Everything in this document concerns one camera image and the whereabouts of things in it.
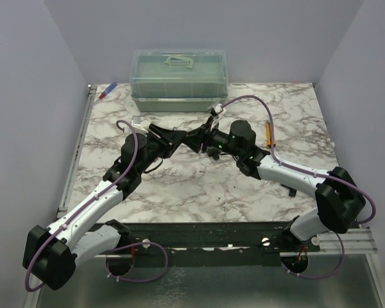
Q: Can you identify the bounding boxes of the aluminium rail left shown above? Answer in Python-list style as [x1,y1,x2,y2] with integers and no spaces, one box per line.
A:
[56,85,98,219]

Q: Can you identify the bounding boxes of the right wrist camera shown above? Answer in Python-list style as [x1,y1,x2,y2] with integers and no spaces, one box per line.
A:
[210,103,225,124]

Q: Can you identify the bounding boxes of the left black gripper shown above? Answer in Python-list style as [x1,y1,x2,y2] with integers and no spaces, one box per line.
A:
[138,124,187,175]

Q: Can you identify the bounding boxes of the black padlock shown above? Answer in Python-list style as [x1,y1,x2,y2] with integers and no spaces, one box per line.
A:
[207,149,219,161]

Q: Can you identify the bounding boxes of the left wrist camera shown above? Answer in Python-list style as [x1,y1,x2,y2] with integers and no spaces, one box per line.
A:
[132,115,142,127]

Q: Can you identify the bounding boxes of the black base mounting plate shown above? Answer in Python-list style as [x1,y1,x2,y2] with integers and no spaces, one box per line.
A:
[105,219,320,267]

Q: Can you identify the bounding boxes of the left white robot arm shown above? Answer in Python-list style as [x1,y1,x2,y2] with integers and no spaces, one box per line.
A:
[22,124,187,292]

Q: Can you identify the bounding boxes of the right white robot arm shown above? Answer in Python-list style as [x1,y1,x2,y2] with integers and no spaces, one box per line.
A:
[183,120,365,252]

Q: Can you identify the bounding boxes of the yellow utility knife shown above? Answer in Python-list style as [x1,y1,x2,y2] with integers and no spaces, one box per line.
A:
[265,121,275,148]

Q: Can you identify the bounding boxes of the green transparent toolbox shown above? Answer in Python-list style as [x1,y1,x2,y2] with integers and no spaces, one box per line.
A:
[130,49,228,112]

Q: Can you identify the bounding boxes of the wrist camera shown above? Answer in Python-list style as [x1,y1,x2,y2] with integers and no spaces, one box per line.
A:
[210,103,225,124]
[132,115,142,127]

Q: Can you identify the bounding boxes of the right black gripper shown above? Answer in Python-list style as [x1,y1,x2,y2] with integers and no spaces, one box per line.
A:
[181,117,243,159]

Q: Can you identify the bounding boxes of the blue red screwdriver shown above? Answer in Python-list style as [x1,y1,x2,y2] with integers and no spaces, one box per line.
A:
[98,82,117,99]

